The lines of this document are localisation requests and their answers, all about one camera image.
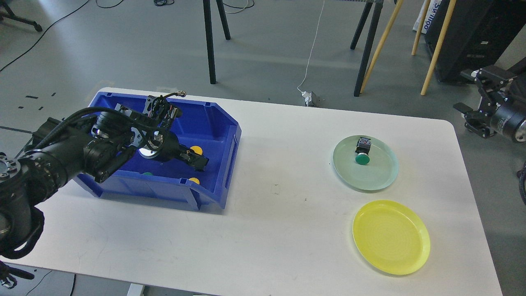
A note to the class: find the blue plastic storage bin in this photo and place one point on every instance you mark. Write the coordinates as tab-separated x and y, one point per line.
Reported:
203	124

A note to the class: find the pale green plate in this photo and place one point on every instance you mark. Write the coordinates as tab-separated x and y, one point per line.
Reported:
378	174

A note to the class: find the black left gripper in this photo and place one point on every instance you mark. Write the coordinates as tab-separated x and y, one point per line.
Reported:
165	147

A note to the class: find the yellow plate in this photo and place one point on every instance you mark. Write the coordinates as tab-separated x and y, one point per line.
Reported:
391	237

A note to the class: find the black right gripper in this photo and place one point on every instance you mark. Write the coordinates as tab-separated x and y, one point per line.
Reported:
498	112

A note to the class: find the wooden pole left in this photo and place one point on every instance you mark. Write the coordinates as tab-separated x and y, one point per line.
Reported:
379	47

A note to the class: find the white power adapter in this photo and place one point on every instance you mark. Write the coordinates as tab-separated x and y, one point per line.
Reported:
311	99

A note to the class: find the black stand legs right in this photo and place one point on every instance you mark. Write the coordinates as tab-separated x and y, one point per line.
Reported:
375	7

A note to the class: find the black stand legs left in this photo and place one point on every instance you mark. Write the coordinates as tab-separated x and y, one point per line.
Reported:
209	41

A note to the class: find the black cabinet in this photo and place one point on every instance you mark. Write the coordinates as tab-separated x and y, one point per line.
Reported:
478	34

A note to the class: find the wooden pole right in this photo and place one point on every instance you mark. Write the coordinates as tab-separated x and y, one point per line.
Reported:
439	44

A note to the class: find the black stand legs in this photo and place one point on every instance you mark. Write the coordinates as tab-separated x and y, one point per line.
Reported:
209	41
375	7

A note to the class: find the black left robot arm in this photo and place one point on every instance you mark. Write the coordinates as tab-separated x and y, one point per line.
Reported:
96	141

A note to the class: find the white printed bag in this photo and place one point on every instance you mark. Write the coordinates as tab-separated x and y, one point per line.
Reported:
427	15

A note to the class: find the wooden pole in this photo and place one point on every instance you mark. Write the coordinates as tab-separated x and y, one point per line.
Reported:
421	26
439	44
379	47

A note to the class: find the wooden pole middle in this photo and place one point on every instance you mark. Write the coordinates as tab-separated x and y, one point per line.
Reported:
421	26

